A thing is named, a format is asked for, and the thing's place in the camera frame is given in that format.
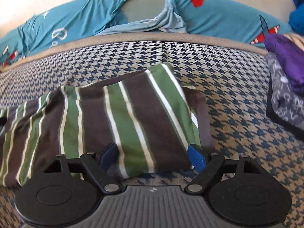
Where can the green and brown striped t-shirt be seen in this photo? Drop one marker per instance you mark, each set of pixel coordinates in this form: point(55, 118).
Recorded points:
point(118, 118)

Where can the teal cover with red patch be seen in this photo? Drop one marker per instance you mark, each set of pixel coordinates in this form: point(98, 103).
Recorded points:
point(225, 16)

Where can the purple folded blanket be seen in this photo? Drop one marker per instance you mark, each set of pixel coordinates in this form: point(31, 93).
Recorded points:
point(287, 59)

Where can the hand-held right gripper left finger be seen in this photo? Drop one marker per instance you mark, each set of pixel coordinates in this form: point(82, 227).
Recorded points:
point(109, 155)

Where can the cream striped cloth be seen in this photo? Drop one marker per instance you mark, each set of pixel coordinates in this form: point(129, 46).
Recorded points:
point(295, 38)

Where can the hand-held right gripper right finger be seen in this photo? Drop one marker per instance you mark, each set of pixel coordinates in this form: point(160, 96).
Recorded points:
point(197, 158)

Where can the grey-green foam cushion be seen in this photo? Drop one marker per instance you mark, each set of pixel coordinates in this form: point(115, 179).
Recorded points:
point(144, 7)

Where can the grey patterned folded blanket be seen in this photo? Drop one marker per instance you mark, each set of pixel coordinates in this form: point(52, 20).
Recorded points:
point(285, 102)

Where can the light blue cloth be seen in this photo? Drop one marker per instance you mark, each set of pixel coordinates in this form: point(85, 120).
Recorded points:
point(166, 21)

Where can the blue houndstooth bed mat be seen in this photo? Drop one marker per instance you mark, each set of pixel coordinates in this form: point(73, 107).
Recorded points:
point(237, 99)

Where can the blue puffer jacket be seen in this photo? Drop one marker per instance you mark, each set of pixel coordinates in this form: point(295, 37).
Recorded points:
point(298, 19)

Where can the black folded cloth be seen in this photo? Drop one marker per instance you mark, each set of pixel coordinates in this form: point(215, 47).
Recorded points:
point(270, 109)

